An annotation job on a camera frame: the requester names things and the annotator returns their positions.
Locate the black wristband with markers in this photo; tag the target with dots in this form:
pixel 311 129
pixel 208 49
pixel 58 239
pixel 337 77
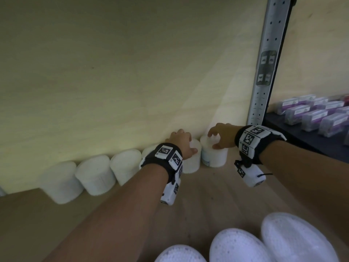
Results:
pixel 148 160
pixel 264 150

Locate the person's right hand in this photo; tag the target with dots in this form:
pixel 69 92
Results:
pixel 227 135

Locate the group of white cotton-swab tubs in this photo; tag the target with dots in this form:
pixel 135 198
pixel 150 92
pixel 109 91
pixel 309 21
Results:
pixel 237 248

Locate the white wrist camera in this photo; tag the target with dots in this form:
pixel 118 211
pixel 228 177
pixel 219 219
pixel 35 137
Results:
pixel 253 178
pixel 169 197

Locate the black left wristband with markers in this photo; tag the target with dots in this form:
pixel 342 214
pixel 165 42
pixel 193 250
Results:
pixel 148 160

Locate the person's left hand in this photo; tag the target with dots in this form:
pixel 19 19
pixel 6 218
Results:
pixel 180 141

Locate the person's left forearm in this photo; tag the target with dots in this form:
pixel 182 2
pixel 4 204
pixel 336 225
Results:
pixel 109 221

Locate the pile of small plastic packets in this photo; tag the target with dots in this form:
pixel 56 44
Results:
pixel 313 117

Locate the person's right forearm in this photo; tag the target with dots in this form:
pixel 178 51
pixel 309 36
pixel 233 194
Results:
pixel 308 177

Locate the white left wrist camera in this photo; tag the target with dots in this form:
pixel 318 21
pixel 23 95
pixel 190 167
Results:
pixel 169 197

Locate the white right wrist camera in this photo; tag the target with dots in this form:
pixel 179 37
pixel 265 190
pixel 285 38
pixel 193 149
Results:
pixel 253 178

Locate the grey metal shelf wooden boards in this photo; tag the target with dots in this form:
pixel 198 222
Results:
pixel 218 193

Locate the black right wristband with markers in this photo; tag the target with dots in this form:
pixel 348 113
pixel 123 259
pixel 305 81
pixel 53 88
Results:
pixel 264 150

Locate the black marker tag plate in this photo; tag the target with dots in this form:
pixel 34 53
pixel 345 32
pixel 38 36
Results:
pixel 265 68

